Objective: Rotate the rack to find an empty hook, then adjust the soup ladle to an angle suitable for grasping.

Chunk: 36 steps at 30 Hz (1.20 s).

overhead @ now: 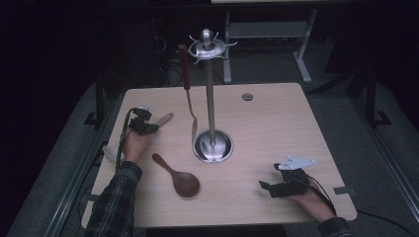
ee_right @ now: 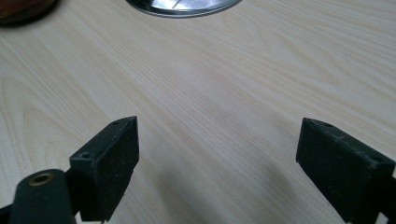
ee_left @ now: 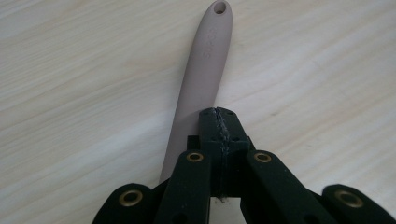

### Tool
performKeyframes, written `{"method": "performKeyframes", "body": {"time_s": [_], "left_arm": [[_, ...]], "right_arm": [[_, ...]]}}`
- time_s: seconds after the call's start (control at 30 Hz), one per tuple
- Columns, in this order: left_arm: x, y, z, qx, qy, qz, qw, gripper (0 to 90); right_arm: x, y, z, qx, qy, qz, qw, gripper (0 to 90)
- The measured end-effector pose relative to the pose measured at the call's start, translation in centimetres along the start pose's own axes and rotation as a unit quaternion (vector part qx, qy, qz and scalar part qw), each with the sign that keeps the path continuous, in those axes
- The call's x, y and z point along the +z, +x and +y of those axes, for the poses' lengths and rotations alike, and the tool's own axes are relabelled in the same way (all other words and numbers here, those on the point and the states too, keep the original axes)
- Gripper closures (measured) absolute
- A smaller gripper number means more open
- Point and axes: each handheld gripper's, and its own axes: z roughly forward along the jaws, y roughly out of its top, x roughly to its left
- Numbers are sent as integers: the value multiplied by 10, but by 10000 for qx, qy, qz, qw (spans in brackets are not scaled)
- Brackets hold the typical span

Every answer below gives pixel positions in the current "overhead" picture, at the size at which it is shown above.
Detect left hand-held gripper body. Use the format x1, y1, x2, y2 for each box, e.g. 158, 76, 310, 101
127, 106, 154, 135

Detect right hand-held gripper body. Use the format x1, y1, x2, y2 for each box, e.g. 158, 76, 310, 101
274, 155, 316, 198

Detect cream ladle with pale handle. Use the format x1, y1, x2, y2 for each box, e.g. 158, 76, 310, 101
103, 113, 175, 163

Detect metal utensil stand with hooks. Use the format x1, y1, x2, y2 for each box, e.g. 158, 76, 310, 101
187, 28, 239, 165

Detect brown wooden rice spoon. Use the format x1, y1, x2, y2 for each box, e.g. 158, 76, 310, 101
151, 153, 201, 198

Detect person's left hand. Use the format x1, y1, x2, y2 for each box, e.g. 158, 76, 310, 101
123, 129, 151, 163

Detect person's right hand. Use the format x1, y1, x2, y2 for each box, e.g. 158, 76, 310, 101
290, 186, 335, 222

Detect black metal stand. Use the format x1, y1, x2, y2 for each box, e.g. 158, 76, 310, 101
362, 70, 393, 128
83, 82, 107, 128

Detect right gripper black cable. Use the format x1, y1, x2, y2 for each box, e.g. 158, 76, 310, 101
307, 176, 419, 237

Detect black background cables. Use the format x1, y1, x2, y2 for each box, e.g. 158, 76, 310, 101
154, 34, 184, 87

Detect grey metal rail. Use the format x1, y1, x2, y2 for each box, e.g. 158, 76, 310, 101
42, 95, 126, 237
349, 97, 419, 215

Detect white metal desk frame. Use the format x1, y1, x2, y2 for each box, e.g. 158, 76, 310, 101
222, 9, 319, 84

